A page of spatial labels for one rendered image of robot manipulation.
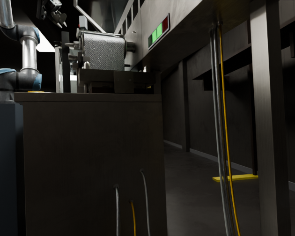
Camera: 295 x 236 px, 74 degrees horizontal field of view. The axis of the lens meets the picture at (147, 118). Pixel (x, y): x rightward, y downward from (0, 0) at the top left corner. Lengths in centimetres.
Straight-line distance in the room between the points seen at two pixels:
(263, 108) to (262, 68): 12
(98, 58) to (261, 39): 86
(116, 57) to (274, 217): 108
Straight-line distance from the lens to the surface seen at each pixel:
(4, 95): 149
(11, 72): 154
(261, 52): 74
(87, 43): 128
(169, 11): 96
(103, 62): 125
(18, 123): 144
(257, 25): 77
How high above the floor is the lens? 76
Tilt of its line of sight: 1 degrees up
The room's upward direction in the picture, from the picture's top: 2 degrees counter-clockwise
